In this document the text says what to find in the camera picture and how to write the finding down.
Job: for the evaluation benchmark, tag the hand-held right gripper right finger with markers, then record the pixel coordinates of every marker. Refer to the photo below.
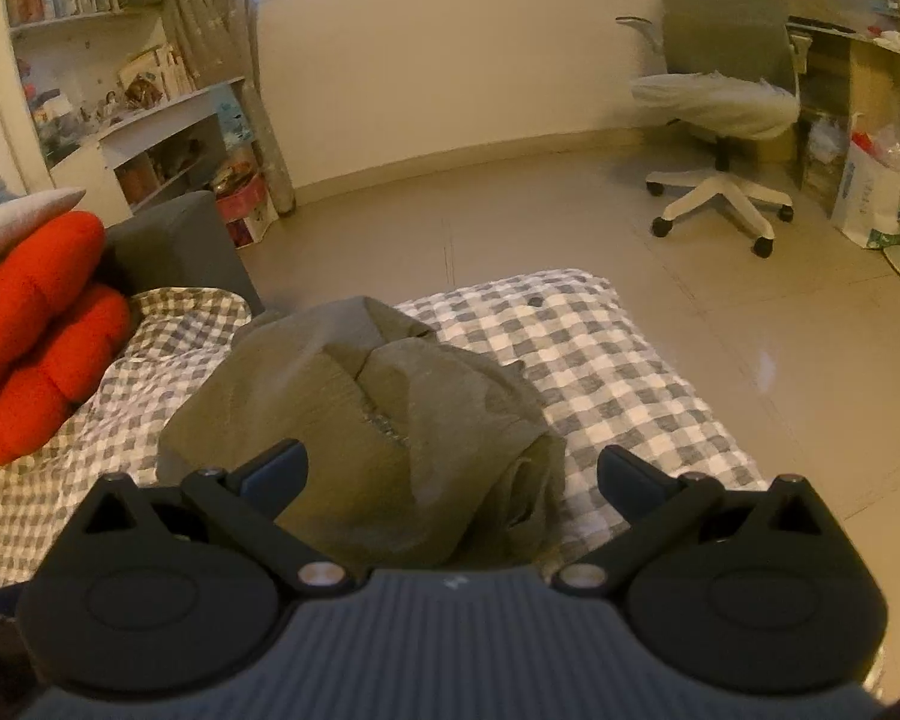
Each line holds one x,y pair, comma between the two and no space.
616,471

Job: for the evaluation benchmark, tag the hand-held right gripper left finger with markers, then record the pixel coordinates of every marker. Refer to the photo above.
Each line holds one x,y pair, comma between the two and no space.
271,469

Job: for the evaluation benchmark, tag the grey t-shirt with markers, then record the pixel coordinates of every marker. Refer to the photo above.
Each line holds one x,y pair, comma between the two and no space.
420,420

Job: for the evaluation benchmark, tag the grey checkered blanket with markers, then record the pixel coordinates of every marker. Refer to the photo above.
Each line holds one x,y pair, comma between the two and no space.
645,390

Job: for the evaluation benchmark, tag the colourful toy box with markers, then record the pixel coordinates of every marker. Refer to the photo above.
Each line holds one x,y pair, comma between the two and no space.
255,229

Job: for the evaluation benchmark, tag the pink storage basket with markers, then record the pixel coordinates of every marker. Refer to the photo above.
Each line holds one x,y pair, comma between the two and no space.
240,202

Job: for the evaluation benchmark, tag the red cushion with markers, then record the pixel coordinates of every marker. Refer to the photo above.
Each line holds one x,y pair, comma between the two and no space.
37,300

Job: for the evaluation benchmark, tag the light grey pillow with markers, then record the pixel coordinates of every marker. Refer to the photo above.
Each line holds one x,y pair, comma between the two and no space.
7,225

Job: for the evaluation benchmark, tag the white bookshelf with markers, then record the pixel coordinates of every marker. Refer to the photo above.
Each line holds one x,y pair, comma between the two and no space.
172,116

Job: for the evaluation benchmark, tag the white shopping bag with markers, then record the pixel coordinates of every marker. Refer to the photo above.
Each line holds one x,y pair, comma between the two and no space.
862,195

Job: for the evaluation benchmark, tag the patterned curtain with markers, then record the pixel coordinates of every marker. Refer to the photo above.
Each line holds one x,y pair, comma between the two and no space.
217,15

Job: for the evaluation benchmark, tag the grey office chair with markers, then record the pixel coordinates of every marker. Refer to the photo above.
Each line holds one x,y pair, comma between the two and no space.
720,15

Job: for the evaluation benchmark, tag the wooden desk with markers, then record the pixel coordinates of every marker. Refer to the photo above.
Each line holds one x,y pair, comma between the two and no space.
877,67

